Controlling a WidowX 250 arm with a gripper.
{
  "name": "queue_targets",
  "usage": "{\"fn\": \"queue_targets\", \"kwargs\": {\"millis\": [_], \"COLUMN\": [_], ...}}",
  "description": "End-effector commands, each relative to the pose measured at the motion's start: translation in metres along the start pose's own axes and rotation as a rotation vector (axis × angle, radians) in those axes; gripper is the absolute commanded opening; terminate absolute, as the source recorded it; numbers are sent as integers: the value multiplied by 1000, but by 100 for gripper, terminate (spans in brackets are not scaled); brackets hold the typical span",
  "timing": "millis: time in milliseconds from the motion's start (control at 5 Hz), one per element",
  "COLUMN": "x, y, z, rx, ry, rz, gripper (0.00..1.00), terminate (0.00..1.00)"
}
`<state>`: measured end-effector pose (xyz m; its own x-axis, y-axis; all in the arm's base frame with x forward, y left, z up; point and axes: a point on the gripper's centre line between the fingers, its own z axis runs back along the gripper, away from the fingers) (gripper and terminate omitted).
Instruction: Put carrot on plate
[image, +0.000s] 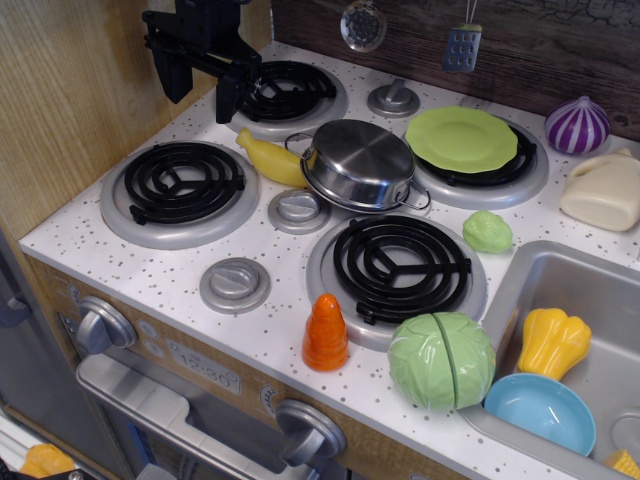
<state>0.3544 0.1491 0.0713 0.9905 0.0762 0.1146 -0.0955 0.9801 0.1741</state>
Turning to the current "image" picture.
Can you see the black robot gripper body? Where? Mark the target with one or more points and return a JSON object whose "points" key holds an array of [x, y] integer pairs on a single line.
{"points": [[202, 35]]}

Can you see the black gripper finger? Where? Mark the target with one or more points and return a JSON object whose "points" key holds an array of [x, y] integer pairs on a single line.
{"points": [[175, 75], [232, 91]]}

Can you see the orange toy carrot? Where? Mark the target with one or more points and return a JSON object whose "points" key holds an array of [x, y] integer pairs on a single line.
{"points": [[325, 342]]}

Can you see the green plastic plate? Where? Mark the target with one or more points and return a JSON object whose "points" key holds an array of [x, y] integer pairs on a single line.
{"points": [[461, 139]]}

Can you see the back left black burner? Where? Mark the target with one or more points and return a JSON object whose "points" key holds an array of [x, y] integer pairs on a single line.
{"points": [[286, 90]]}

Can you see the black burner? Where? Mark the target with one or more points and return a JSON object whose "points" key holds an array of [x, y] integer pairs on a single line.
{"points": [[181, 182], [395, 273], [509, 172], [286, 90]]}

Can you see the yellow toy banana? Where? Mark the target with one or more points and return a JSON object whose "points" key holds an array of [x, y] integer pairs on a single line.
{"points": [[272, 161]]}

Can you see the front left black burner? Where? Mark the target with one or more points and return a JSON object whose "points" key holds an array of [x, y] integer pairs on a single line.
{"points": [[181, 182]]}

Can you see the middle grey stove knob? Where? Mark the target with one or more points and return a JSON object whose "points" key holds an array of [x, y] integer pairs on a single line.
{"points": [[298, 212]]}

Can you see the grey stove knob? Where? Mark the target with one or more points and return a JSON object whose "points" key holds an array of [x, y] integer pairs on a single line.
{"points": [[298, 212], [394, 100], [235, 286]]}

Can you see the hanging silver strainer spoon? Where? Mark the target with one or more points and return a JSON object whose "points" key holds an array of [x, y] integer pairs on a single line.
{"points": [[363, 26]]}

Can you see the upturned steel pot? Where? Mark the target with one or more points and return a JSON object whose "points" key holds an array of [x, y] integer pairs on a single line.
{"points": [[361, 167]]}

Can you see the back grey stove knob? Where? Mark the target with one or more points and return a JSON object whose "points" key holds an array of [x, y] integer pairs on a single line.
{"points": [[394, 100]]}

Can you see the front grey stove knob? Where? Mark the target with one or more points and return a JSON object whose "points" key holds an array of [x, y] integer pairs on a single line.
{"points": [[235, 286]]}

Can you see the hanging toy grater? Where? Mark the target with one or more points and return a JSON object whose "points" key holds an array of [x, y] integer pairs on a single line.
{"points": [[463, 43]]}

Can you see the front right black burner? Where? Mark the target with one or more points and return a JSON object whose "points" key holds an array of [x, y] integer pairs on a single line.
{"points": [[395, 273]]}

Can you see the left silver oven dial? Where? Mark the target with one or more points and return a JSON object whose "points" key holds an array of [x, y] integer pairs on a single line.
{"points": [[102, 327]]}

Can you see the silver oven dial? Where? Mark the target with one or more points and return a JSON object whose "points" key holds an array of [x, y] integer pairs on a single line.
{"points": [[309, 433], [102, 327]]}

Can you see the oven clock display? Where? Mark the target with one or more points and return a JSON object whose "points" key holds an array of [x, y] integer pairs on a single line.
{"points": [[212, 371]]}

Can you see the small green toy lettuce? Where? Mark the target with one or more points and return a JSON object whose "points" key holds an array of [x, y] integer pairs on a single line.
{"points": [[487, 232]]}

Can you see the back right black burner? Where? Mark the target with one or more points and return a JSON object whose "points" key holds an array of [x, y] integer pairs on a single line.
{"points": [[509, 172]]}

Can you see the green toy cabbage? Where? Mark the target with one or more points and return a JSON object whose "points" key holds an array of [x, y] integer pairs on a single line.
{"points": [[442, 361]]}

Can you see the purple toy onion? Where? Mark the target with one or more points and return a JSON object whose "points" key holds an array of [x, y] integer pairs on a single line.
{"points": [[577, 126]]}

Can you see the right silver oven dial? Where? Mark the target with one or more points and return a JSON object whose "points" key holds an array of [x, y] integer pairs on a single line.
{"points": [[309, 433]]}

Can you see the cream toy milk jug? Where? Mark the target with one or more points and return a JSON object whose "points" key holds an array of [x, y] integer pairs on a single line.
{"points": [[603, 191]]}

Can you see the yellow toy bottom left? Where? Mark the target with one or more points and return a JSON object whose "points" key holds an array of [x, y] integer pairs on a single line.
{"points": [[45, 460]]}

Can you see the yellow toy squash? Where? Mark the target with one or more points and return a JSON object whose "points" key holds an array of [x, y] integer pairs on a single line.
{"points": [[553, 343]]}

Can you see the silver toy sink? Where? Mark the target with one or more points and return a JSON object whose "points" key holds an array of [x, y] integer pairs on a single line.
{"points": [[605, 296]]}

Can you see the light blue bowl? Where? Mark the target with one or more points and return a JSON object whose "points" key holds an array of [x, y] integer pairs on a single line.
{"points": [[544, 407]]}

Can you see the yellow toy corn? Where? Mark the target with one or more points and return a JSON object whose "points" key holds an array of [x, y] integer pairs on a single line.
{"points": [[622, 461]]}

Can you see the silver oven door handle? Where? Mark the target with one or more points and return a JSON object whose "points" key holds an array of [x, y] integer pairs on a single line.
{"points": [[162, 415]]}

